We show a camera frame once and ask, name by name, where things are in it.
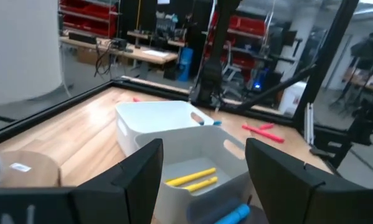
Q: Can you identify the white plastic bin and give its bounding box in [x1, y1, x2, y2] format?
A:
[115, 100, 215, 156]

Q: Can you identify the black aluminium table frame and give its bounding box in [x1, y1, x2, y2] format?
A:
[0, 0, 373, 175]

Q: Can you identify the shelf with red bins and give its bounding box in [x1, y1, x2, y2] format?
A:
[58, 0, 118, 39]
[229, 15, 267, 37]

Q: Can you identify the white box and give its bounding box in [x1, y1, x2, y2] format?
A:
[278, 81, 308, 116]

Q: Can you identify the tall white cylinder shade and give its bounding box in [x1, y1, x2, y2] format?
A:
[0, 0, 63, 106]

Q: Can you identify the grey plastic bin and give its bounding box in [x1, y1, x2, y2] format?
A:
[134, 124, 252, 224]

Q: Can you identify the wooden workbench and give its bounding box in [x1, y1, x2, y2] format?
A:
[59, 35, 179, 67]

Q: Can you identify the blue highlighter marker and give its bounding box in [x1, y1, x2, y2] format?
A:
[214, 203, 252, 224]

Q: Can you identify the yellow highlighter marker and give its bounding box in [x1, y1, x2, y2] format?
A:
[166, 167, 217, 187]
[183, 176, 219, 193]

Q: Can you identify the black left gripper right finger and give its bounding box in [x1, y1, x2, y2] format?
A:
[244, 138, 326, 224]

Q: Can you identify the blue barrel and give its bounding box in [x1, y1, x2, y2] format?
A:
[178, 46, 194, 82]

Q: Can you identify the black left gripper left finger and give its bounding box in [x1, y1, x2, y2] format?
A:
[70, 138, 164, 224]

